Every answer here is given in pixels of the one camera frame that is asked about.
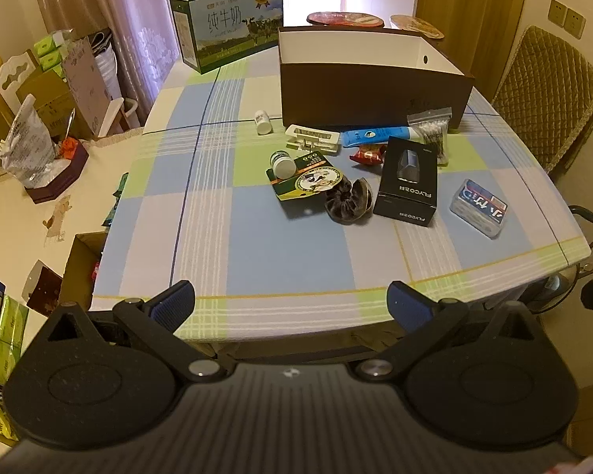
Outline blue playing card case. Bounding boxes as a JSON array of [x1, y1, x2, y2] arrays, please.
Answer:
[[450, 179, 509, 239]]

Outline black shaver box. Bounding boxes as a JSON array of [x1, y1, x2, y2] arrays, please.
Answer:
[[373, 137, 438, 227]]

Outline red snack packet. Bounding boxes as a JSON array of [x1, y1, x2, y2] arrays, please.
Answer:
[[349, 145, 387, 167]]

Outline green round-label card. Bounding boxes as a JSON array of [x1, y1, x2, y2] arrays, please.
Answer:
[[266, 151, 344, 201]]

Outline cotton swab bag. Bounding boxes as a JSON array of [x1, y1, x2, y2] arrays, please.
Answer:
[[407, 107, 452, 167]]

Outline blue hand cream tube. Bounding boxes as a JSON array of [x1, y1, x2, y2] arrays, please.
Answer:
[[340, 126, 423, 148]]

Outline green lid white bottle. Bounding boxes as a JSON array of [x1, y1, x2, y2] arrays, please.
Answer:
[[270, 150, 297, 180]]

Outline white plastic hair clip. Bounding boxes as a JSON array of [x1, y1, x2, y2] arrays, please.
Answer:
[[285, 124, 342, 154]]

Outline small white pill bottle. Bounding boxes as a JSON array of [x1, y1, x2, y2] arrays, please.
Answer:
[[254, 110, 273, 136]]

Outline checkered tablecloth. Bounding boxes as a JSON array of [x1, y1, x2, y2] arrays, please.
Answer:
[[92, 49, 590, 342]]

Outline white plastic bag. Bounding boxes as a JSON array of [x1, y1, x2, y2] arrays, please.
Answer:
[[0, 94, 57, 188]]

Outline brown cardboard boxes stack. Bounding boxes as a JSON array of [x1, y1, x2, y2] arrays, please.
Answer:
[[0, 48, 119, 140]]

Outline brown white storage box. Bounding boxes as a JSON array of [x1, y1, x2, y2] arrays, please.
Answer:
[[278, 26, 474, 130]]

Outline quilted brown chair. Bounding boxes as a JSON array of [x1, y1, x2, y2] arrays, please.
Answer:
[[493, 26, 593, 175]]

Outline green tissue packs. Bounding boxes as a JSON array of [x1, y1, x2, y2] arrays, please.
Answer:
[[33, 29, 75, 78]]

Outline orange instant noodle bowl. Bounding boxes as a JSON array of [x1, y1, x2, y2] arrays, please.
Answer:
[[390, 14, 444, 41]]

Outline milk carton box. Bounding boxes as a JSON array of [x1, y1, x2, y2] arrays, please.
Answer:
[[170, 0, 283, 74]]

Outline red instant rice bowl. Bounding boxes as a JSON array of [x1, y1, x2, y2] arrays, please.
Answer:
[[306, 11, 384, 29]]

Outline wall power sockets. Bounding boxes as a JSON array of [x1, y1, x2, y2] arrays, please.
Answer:
[[548, 0, 586, 40]]

